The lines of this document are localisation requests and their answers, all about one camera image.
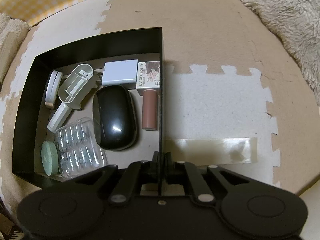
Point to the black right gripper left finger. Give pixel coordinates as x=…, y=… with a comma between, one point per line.
x=157, y=164

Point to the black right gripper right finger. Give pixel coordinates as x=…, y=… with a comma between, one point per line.
x=170, y=172

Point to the black computer mouse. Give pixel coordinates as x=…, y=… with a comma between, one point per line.
x=114, y=118

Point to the clear plastic battery case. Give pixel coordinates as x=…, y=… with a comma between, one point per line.
x=78, y=151

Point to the green round disc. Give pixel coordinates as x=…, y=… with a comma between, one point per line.
x=49, y=157

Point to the grey-green plastic handled holder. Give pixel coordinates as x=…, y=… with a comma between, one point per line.
x=71, y=93

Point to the clear plastic tape strip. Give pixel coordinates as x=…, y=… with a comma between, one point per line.
x=202, y=152

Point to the UV gel polish bottle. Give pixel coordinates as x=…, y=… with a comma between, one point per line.
x=148, y=85

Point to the black open box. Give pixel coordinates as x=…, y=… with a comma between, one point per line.
x=33, y=116

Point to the fluffy beige cushion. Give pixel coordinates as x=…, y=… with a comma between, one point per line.
x=13, y=33

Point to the fluffy white cushion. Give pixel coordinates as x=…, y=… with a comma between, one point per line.
x=296, y=23

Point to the white USB wall charger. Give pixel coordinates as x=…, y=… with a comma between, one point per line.
x=119, y=73

